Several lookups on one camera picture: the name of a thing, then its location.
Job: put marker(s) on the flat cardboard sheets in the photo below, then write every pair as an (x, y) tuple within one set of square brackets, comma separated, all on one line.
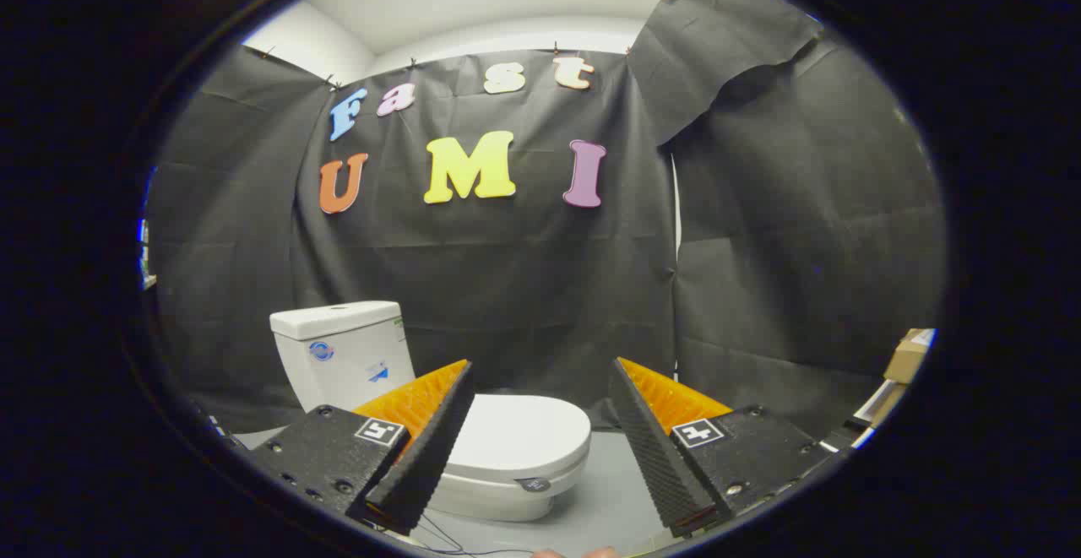
[(878, 404)]

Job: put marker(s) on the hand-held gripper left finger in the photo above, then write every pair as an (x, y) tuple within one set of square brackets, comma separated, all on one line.
[(426, 444)]

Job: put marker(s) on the black backdrop cloth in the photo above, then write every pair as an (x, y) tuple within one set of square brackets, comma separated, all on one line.
[(524, 279)]

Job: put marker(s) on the white toilet body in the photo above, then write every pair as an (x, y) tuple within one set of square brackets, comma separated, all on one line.
[(342, 372)]

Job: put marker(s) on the brown cardboard box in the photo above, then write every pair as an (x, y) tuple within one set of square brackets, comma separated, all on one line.
[(908, 357)]

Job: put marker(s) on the white toilet lid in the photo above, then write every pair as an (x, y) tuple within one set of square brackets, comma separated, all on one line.
[(519, 433)]

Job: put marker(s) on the white toilet tank cover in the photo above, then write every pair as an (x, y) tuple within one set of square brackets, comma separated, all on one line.
[(334, 319)]

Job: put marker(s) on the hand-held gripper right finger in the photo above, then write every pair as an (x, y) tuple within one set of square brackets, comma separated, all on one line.
[(654, 448)]

